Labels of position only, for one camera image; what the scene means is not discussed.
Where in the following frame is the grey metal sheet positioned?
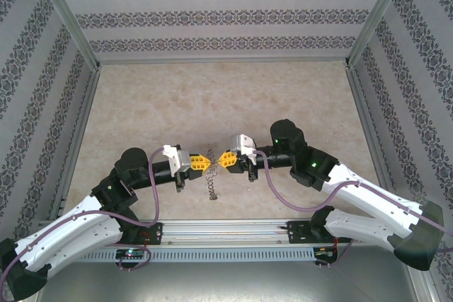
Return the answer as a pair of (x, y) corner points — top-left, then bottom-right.
(35, 245), (431, 302)

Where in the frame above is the aluminium mounting rail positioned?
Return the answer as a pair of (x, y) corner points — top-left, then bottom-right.
(33, 219), (420, 247)

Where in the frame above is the aluminium side frame rail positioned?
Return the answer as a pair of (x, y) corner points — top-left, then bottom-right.
(47, 66), (103, 221)
(343, 63), (406, 218)

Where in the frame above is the aluminium rear frame rail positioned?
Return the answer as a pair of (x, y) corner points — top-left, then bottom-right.
(95, 54), (351, 66)

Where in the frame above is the right circuit board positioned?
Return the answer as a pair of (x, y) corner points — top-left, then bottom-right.
(314, 247), (338, 259)

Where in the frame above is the grey slotted cable duct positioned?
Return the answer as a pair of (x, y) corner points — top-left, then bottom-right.
(47, 247), (316, 262)

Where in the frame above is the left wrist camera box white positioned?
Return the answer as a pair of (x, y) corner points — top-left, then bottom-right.
(161, 144), (193, 178)

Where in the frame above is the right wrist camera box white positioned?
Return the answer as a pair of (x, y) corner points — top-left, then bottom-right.
(228, 134), (258, 161)

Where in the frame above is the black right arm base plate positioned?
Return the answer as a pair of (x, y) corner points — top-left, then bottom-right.
(285, 220), (353, 245)

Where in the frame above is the aluminium frame post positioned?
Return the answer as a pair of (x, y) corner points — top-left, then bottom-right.
(345, 0), (417, 68)
(28, 0), (102, 69)

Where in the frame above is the left circuit board green light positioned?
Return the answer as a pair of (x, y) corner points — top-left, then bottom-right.
(115, 249), (147, 260)

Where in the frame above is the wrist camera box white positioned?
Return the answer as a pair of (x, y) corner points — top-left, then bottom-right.
(228, 134), (258, 161)
(161, 144), (193, 178)

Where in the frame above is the metal keyring with small rings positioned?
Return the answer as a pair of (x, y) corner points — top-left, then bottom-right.
(204, 149), (220, 201)

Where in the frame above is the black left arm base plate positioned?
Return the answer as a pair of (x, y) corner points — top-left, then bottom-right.
(102, 222), (164, 246)

